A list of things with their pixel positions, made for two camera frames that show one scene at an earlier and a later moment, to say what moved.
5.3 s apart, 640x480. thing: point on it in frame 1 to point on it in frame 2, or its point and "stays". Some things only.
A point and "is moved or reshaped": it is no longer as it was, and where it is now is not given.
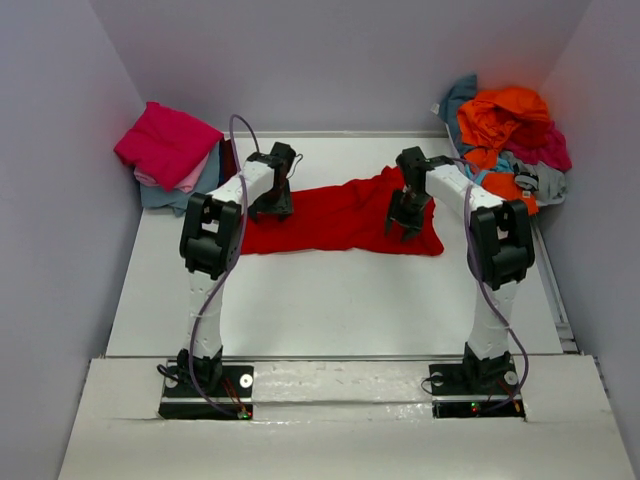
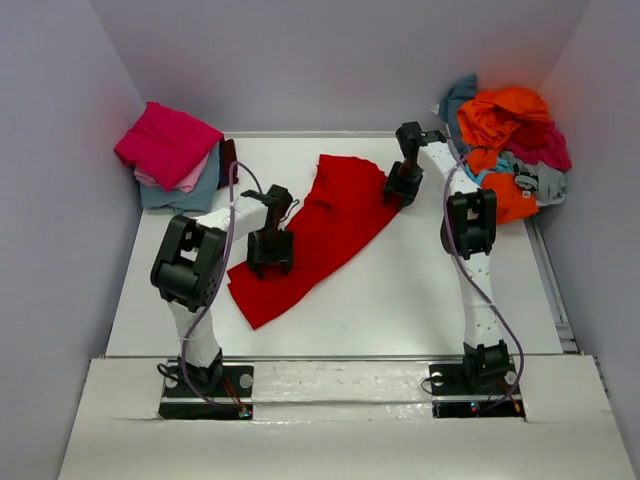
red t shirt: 349,218 is moved or reshaped
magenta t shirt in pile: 538,140 stays
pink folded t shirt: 184,186 stays
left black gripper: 273,203 to 270,257
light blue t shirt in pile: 477,173 stays
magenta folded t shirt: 167,146 stays
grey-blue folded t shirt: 207,180 stays
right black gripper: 409,209 to 400,187
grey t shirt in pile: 548,182 stays
